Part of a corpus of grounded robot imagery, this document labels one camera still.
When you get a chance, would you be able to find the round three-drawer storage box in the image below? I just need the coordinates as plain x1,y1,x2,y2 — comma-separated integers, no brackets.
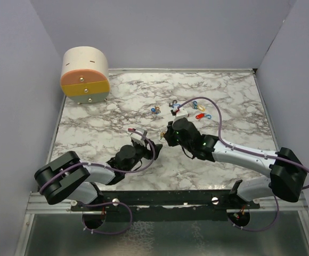
60,46,110,104

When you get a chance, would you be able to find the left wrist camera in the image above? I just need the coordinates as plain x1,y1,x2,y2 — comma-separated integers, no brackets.
130,127,148,147

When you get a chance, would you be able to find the red key tag with key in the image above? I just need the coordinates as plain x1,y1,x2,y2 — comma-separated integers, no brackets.
196,113,205,119

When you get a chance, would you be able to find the yellow key tag with key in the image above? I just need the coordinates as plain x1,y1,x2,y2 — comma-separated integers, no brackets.
197,105,205,111

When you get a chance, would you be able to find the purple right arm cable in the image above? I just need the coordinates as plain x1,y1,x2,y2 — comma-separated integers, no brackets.
177,96,309,232

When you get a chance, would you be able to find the aluminium frame rail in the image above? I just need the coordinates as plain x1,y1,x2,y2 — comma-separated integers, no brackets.
26,191,308,214

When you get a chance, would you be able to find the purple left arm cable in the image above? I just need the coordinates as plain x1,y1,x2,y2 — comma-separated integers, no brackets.
39,130,157,235

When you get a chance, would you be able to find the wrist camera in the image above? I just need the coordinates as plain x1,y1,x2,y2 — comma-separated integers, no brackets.
171,106,189,121
130,127,148,147

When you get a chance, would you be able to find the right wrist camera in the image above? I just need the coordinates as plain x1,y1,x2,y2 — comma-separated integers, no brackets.
171,106,189,121

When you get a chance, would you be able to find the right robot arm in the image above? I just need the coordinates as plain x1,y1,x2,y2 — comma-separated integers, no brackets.
164,118,307,209

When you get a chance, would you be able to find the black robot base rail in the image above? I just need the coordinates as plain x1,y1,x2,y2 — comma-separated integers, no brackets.
71,189,262,222

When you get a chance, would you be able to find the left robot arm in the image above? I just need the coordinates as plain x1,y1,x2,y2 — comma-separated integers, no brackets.
34,140,162,211

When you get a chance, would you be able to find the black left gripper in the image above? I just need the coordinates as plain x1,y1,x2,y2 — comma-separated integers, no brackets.
124,139,162,173

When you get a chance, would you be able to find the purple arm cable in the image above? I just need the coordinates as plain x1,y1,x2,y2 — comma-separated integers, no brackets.
39,130,157,235
177,96,309,232

